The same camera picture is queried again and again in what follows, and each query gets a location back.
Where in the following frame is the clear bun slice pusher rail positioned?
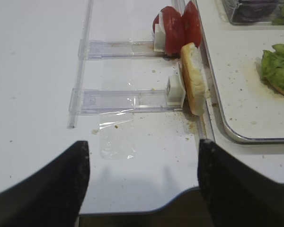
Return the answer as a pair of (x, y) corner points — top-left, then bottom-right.
(69, 89), (185, 115)

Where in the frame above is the white bun bottom slice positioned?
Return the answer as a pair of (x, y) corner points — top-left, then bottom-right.
(180, 43), (205, 116)

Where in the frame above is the clear plastic vegetable container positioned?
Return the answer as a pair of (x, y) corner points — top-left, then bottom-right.
(222, 0), (284, 26)

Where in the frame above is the white bun slice pusher block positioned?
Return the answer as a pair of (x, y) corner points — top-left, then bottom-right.
(165, 62), (186, 108)

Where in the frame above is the clear tomato pusher rail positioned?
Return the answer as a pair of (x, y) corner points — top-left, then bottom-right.
(78, 39), (180, 60)

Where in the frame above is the green lettuce leaf on bun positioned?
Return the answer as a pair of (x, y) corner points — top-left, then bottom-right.
(260, 44), (284, 88)

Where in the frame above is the metal baking tray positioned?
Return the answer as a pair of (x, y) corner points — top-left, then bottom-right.
(196, 0), (284, 143)

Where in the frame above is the purple cabbage leaf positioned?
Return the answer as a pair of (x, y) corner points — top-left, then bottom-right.
(231, 0), (279, 23)

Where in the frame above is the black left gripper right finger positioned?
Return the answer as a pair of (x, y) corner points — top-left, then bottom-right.
(197, 139), (284, 227)

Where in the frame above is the white tomato pusher block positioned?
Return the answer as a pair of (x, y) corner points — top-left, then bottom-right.
(154, 24), (166, 52)

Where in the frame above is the clear left stop bar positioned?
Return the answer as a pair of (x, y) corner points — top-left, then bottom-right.
(67, 0), (94, 129)

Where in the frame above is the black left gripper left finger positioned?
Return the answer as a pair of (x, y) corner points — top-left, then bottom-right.
(0, 141), (90, 227)

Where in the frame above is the red tomato slice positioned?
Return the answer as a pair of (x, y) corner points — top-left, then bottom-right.
(152, 6), (185, 56)
(181, 1), (202, 48)

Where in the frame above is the bun base under lettuce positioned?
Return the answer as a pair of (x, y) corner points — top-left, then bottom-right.
(262, 78), (284, 96)

